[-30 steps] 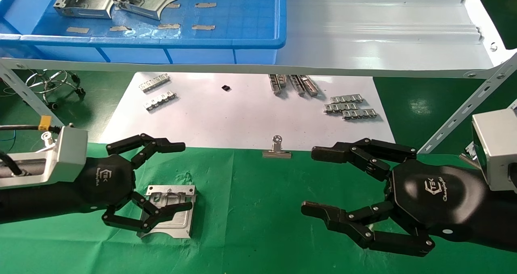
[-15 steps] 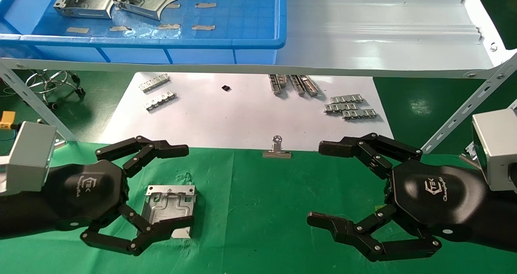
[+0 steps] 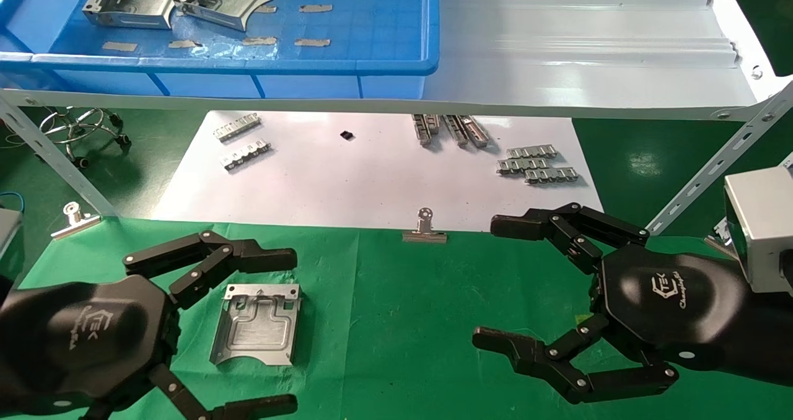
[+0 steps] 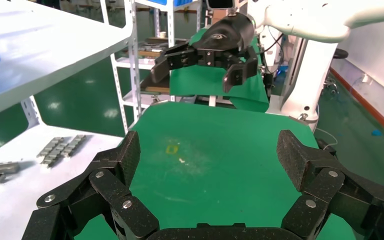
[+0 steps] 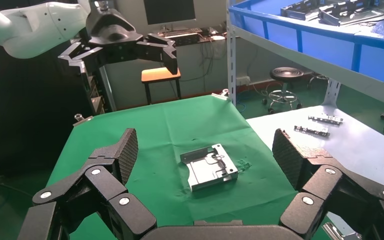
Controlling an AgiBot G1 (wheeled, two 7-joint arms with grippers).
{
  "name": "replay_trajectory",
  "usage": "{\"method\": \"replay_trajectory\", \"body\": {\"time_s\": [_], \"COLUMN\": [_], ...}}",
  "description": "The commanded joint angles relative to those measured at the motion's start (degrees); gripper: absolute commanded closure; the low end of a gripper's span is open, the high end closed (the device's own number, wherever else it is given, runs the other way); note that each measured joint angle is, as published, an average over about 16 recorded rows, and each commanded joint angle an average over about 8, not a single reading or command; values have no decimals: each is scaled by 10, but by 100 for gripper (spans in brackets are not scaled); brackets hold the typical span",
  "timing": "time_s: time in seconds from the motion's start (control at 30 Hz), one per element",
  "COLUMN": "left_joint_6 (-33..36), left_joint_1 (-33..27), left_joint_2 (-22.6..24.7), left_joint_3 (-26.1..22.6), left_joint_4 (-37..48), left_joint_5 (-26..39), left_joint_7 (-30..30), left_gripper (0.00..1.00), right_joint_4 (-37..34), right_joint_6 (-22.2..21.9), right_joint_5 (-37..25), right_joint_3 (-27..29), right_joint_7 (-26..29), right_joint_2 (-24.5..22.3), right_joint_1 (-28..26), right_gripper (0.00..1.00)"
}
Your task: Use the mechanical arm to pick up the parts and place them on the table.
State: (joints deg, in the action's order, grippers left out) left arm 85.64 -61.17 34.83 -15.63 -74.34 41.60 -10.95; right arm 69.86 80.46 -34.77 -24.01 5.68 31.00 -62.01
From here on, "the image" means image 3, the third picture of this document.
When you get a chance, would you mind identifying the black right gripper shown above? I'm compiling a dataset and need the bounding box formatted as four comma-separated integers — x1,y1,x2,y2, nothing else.
472,203,748,405

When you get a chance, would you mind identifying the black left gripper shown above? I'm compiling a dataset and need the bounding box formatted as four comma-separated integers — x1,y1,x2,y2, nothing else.
0,230,299,420

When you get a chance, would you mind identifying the green table cloth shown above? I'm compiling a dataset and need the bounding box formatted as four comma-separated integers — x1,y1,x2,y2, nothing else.
0,217,793,420

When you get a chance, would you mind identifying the perforated metal rack leg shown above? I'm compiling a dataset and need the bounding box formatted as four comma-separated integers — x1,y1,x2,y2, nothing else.
0,95,118,217
647,82,793,235

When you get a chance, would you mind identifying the white metal rack shelf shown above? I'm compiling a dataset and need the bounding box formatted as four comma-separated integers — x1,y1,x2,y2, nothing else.
0,0,776,121

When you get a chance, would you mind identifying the stool wheel base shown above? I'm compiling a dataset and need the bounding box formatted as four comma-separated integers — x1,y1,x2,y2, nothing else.
40,107,131,168

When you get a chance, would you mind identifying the blue plastic bin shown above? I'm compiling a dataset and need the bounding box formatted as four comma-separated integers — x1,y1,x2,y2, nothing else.
0,0,440,98

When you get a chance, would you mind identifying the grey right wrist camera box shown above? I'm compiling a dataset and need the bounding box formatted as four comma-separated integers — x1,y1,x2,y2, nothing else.
724,165,793,294

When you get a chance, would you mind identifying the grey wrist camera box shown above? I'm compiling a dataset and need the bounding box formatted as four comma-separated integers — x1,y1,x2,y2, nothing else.
724,165,793,294
0,208,25,279

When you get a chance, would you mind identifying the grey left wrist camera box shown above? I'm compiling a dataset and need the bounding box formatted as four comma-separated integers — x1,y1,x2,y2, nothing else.
0,208,25,279

